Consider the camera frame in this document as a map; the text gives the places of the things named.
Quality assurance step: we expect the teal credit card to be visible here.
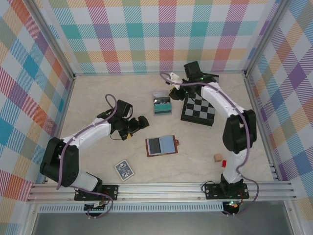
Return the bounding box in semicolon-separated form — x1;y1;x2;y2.
154;102;172;115

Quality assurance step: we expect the black grey chessboard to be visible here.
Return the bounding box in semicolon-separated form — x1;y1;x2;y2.
180;94;217;127

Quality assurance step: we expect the brown leather card holder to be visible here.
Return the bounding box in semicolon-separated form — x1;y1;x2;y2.
145;135;180;158

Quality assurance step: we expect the teal card box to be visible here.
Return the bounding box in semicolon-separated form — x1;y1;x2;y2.
152;91;173;116

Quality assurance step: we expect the grey credit card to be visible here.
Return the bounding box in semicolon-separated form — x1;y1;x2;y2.
149;138;161;155

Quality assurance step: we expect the blue playing card deck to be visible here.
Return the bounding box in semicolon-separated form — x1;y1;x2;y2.
114;159;135;182

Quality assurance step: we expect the small circuit board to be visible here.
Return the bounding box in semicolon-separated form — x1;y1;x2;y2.
224;200;240;210
84;202;109;212

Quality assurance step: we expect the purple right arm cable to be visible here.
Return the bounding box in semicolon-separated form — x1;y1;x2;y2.
159;71;260;217

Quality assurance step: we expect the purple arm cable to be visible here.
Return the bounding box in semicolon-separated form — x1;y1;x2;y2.
159;71;260;217
56;94;120;219

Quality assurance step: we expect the long aluminium base rail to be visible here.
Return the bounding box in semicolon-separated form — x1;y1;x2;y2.
26;180;298;204

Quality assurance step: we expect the aluminium side rail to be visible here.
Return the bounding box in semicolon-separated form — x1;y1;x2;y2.
43;73;76;185
244;70;280;181

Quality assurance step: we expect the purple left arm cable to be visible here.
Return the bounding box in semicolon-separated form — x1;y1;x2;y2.
56;94;120;219

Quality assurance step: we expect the slotted grey cable duct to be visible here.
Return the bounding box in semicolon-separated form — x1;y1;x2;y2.
38;205;224;213

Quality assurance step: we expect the aluminium frame post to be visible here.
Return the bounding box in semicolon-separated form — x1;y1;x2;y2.
28;0;75;79
244;0;289;77

